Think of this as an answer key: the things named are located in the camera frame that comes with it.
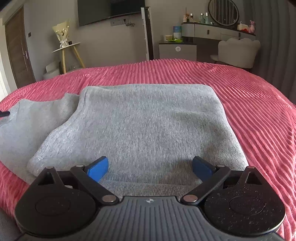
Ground grey knit pants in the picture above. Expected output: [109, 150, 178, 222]
[1, 84, 248, 197]

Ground white waste bin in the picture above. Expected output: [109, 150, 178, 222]
[43, 61, 60, 80]

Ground brown wooden door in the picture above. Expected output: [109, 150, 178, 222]
[5, 8, 36, 88]

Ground round side table wooden legs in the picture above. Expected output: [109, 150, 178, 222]
[52, 42, 86, 74]

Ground cream flower bouquet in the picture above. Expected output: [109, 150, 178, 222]
[52, 20, 70, 48]

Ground white fluffy chair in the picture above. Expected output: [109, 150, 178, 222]
[210, 38, 261, 69]

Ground grey bedside cabinet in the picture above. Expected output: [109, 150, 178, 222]
[159, 42, 197, 61]

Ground white vanity desk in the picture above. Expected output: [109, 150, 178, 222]
[181, 23, 256, 41]

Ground pink plush toy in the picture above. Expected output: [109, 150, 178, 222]
[248, 21, 256, 34]

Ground round black mirror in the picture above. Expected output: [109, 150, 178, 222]
[208, 0, 239, 27]

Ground grey curtain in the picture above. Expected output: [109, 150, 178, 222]
[243, 1, 295, 103]

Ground black wall television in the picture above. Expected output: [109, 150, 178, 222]
[77, 0, 145, 27]

